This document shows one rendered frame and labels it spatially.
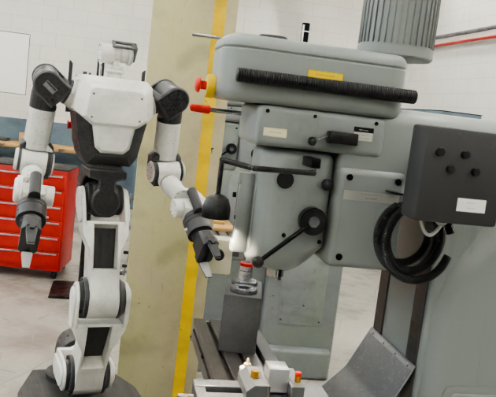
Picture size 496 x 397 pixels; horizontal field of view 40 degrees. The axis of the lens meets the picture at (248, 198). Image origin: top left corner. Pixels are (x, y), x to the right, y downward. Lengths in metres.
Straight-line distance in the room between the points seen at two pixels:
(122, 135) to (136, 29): 8.45
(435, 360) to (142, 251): 2.03
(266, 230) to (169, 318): 1.99
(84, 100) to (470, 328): 1.39
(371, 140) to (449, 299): 0.46
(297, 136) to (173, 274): 2.02
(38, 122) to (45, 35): 8.44
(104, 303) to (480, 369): 1.22
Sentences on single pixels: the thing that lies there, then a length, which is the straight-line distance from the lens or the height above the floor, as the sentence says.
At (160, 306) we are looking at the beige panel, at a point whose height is 0.65.
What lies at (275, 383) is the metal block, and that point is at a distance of 1.77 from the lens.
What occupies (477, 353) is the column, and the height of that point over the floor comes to 1.16.
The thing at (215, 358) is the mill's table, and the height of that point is 0.94.
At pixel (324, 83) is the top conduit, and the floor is 1.80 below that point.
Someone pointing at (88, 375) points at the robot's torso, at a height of 0.71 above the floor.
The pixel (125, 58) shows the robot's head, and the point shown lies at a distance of 2.44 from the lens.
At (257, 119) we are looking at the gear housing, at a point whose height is 1.69.
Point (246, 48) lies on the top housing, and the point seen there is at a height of 1.85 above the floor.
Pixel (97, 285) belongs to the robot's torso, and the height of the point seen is 1.07.
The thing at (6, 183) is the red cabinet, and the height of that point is 0.83.
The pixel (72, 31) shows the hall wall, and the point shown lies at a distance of 10.81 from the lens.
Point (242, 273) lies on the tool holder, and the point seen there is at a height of 1.17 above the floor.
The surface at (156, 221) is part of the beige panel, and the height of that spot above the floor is 1.10.
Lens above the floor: 1.71
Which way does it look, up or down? 7 degrees down
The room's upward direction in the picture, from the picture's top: 7 degrees clockwise
